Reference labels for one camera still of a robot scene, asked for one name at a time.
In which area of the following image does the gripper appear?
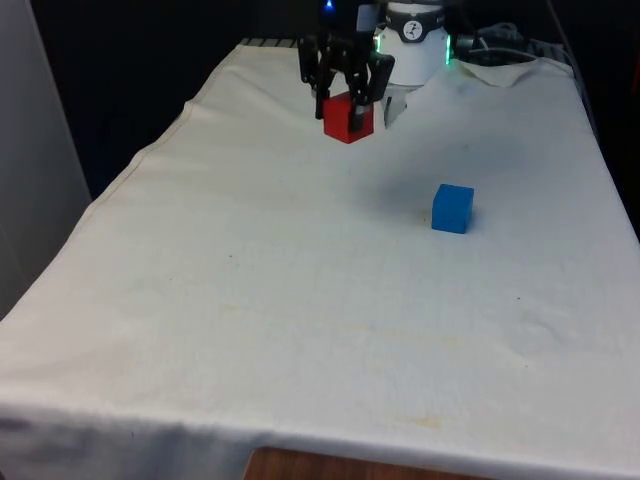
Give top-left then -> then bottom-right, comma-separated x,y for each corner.
297,0 -> 397,135

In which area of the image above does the red cube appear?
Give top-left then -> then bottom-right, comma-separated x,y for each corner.
323,91 -> 376,145

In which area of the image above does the blue cube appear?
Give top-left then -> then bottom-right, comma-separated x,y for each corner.
430,183 -> 476,235

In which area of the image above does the grey cable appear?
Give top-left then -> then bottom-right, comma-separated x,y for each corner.
468,21 -> 544,65

